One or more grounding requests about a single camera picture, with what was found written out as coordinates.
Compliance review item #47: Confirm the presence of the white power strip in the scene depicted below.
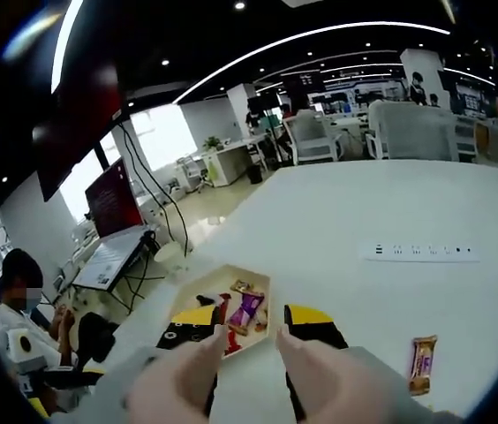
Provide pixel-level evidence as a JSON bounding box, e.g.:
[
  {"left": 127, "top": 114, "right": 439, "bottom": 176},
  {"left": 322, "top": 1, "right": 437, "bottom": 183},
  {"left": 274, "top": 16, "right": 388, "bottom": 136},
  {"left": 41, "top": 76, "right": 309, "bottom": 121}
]
[{"left": 358, "top": 238, "right": 482, "bottom": 264}]

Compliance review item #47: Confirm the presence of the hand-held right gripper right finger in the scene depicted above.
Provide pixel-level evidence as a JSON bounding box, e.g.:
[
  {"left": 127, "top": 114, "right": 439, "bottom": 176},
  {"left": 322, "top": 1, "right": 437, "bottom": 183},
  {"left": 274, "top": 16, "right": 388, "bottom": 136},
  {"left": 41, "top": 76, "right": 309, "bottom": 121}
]
[{"left": 283, "top": 303, "right": 435, "bottom": 424}]

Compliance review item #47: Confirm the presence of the red brown long wafer bar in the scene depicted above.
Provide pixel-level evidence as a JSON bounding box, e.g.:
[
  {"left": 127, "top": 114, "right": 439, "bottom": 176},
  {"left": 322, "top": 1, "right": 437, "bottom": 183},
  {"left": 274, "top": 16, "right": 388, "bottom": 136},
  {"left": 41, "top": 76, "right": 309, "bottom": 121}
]
[{"left": 211, "top": 293, "right": 244, "bottom": 356}]

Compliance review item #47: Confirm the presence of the large grey mesh chair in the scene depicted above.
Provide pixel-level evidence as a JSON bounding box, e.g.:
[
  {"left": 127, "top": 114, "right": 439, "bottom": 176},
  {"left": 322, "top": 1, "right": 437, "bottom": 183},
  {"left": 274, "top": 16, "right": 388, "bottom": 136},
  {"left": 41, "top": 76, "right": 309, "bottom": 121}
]
[{"left": 367, "top": 99, "right": 460, "bottom": 163}]

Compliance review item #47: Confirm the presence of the black hanging cable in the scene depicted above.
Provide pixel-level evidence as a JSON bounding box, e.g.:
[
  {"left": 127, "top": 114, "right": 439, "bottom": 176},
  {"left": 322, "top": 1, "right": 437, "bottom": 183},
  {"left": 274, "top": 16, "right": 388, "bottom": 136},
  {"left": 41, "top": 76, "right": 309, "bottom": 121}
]
[
  {"left": 118, "top": 123, "right": 188, "bottom": 257},
  {"left": 123, "top": 127, "right": 188, "bottom": 257}
]

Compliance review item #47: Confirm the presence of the laptop with red screen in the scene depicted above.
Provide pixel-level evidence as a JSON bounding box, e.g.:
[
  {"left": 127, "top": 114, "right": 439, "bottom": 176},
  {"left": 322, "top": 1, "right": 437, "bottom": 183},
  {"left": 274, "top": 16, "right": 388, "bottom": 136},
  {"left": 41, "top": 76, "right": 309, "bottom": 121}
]
[{"left": 71, "top": 229, "right": 162, "bottom": 292}]

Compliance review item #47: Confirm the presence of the thin ceiling light strip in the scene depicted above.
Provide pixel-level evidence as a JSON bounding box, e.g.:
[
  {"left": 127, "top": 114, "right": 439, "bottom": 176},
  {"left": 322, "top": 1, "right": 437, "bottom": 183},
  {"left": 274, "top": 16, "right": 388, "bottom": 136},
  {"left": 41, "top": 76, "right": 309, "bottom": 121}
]
[{"left": 176, "top": 21, "right": 451, "bottom": 105}]

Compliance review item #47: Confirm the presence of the purple gold wafer packet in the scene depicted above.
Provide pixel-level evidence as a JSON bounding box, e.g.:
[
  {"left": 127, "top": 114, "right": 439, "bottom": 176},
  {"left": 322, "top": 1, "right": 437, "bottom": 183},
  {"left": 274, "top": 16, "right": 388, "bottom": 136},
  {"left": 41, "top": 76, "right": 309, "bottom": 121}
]
[
  {"left": 226, "top": 291, "right": 266, "bottom": 337},
  {"left": 409, "top": 334, "right": 439, "bottom": 397}
]

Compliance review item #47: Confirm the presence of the white mesh office chair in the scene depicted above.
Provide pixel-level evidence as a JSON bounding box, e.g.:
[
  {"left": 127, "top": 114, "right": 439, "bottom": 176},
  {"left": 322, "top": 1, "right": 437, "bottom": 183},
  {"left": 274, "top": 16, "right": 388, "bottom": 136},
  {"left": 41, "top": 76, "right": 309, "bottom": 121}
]
[{"left": 283, "top": 110, "right": 343, "bottom": 164}]

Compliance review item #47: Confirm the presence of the large wall screen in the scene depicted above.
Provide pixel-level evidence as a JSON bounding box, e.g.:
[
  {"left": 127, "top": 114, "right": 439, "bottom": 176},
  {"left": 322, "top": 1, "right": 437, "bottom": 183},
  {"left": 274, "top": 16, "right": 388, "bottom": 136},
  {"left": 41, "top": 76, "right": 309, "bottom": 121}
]
[{"left": 32, "top": 61, "right": 125, "bottom": 203}]

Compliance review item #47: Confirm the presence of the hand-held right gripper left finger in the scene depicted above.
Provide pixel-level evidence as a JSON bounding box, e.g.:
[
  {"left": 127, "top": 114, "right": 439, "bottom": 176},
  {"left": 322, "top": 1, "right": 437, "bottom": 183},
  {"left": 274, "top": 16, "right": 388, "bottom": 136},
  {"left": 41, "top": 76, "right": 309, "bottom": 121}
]
[{"left": 156, "top": 307, "right": 223, "bottom": 419}]

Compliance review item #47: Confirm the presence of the black office chair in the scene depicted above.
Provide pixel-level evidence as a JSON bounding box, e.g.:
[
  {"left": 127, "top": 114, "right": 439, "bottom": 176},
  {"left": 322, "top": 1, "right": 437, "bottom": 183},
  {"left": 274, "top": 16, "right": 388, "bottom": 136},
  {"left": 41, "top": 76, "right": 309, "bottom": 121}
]
[{"left": 75, "top": 311, "right": 120, "bottom": 370}]

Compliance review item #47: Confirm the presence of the cream hexagonal container tray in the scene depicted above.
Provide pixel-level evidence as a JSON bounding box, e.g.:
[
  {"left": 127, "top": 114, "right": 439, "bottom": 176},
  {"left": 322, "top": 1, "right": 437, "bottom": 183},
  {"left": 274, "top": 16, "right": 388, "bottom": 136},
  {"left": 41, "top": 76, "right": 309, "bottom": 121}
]
[{"left": 168, "top": 263, "right": 273, "bottom": 360}]

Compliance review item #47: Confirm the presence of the wide ceiling light strip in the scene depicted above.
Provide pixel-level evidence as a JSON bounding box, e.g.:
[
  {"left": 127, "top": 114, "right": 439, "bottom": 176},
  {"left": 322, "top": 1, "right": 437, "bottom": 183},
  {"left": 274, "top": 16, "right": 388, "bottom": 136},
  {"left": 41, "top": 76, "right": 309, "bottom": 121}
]
[{"left": 49, "top": 0, "right": 85, "bottom": 94}]

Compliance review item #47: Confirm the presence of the brown cardboard panel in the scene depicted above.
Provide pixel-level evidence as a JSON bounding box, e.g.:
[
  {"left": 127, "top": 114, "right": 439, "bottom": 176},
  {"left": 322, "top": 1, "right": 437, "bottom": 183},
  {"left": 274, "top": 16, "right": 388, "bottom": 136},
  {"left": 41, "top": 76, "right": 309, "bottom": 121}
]
[{"left": 473, "top": 121, "right": 493, "bottom": 154}]

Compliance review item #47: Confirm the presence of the red desktop monitor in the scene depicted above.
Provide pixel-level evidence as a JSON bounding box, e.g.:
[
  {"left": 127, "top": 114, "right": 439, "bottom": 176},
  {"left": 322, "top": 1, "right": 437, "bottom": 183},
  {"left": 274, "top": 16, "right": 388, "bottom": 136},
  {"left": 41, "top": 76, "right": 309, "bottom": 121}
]
[{"left": 84, "top": 157, "right": 145, "bottom": 239}]

